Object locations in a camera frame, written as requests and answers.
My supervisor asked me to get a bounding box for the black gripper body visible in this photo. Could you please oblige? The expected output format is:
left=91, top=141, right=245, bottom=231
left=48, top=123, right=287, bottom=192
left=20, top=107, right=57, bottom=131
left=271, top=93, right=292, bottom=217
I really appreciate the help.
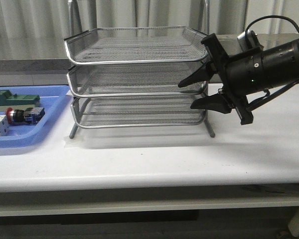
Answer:
left=201, top=33, right=262, bottom=125

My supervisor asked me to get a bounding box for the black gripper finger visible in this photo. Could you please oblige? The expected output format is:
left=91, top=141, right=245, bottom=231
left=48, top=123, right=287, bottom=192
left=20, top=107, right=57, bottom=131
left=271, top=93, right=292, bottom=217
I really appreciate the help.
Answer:
left=190, top=93, right=232, bottom=114
left=178, top=62, right=217, bottom=88

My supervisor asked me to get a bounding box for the silver mesh tray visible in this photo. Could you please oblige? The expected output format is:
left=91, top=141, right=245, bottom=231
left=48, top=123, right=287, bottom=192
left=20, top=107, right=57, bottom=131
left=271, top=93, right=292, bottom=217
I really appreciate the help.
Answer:
left=67, top=62, right=208, bottom=98
left=70, top=95, right=207, bottom=129
left=64, top=26, right=208, bottom=65

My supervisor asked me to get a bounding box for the red emergency stop button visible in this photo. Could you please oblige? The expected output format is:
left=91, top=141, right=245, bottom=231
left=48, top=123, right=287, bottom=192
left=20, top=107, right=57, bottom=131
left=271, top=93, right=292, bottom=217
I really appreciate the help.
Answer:
left=5, top=107, right=45, bottom=125

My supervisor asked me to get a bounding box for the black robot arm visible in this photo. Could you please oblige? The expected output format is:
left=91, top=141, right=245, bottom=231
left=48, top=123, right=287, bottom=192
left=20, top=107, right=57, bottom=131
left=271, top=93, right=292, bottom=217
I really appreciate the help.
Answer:
left=178, top=34, right=299, bottom=125

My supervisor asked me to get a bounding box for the blue plastic tray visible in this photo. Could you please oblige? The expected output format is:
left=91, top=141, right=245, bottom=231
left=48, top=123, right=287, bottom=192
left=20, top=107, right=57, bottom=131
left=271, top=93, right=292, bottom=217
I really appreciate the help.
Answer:
left=0, top=85, right=72, bottom=148

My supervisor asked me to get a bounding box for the dark grey back counter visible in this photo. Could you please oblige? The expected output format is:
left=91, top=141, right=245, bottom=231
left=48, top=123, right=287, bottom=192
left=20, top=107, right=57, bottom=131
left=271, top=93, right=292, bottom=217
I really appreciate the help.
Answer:
left=0, top=33, right=299, bottom=87

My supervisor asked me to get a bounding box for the green terminal block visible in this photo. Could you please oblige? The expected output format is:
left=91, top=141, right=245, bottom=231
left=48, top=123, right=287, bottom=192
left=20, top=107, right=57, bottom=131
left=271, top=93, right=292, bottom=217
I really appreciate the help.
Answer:
left=0, top=90, right=40, bottom=112

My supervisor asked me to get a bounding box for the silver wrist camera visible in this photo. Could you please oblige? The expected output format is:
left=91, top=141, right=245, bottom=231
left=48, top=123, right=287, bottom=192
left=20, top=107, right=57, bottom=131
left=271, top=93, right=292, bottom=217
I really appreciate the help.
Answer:
left=237, top=30, right=264, bottom=52

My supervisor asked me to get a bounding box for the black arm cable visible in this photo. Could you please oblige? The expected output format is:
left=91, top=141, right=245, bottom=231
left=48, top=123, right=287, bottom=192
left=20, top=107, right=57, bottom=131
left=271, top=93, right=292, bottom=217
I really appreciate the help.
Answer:
left=244, top=15, right=299, bottom=38

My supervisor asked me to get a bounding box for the silver wire rack frame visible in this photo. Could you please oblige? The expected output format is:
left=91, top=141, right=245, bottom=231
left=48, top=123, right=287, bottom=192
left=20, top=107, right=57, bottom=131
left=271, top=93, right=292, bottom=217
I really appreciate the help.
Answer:
left=68, top=0, right=215, bottom=138

